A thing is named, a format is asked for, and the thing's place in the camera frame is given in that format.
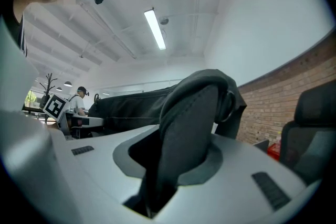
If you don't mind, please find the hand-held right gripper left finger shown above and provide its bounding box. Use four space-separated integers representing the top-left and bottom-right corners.
47 124 161 224

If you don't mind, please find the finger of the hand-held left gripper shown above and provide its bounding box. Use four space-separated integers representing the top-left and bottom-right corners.
71 116 106 128

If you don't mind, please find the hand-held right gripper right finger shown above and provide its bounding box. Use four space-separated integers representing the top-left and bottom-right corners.
154 133 323 224

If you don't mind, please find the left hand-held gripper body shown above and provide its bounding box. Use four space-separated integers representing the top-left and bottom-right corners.
42 93 74 137

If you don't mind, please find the black fabric bag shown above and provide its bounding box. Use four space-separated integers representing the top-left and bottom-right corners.
88 68 248 219

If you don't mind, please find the black office chair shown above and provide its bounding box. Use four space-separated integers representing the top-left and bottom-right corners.
279 80 336 185

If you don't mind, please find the black coat rack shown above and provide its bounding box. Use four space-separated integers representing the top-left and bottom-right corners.
38 72 58 110

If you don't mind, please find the grey box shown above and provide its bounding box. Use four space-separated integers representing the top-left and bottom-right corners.
253 138 270 153

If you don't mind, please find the red crate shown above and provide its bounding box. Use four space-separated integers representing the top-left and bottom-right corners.
266 138 282 161

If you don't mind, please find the person's dark striped shirt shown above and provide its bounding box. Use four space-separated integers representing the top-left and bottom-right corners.
14 12 28 58

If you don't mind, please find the long ceiling light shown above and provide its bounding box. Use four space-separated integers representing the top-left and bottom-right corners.
143 7 167 51

